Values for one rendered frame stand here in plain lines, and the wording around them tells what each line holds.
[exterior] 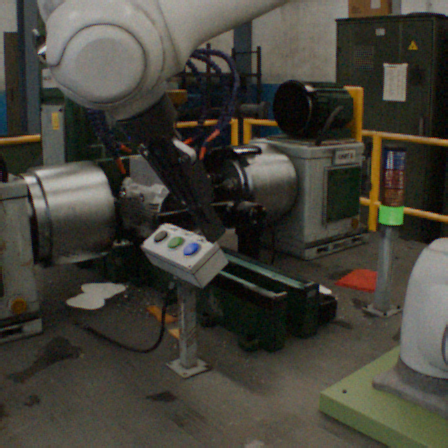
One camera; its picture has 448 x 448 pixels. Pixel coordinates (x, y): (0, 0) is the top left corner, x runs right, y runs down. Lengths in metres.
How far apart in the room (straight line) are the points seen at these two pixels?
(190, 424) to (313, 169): 0.99
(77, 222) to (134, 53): 0.84
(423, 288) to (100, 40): 0.64
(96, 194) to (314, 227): 0.75
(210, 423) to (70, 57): 0.67
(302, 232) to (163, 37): 1.29
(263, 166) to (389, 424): 0.92
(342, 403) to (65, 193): 0.76
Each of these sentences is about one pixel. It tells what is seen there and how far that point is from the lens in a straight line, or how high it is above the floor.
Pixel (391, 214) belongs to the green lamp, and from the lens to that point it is 1.30.
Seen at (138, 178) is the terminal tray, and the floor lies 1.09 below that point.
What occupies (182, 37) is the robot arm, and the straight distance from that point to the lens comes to 0.52.
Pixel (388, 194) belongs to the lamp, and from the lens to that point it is 1.29.
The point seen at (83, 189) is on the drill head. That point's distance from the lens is 1.28.
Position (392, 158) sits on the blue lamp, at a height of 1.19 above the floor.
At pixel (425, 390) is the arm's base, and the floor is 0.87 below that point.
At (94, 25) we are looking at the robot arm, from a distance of 0.46.
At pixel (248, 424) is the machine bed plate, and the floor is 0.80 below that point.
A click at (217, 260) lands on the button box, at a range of 0.95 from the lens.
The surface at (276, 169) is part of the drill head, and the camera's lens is 1.61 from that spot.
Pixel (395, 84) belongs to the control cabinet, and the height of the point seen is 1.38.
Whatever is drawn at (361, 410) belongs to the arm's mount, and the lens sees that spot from 0.93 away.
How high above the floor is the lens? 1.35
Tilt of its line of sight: 15 degrees down
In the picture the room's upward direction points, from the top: straight up
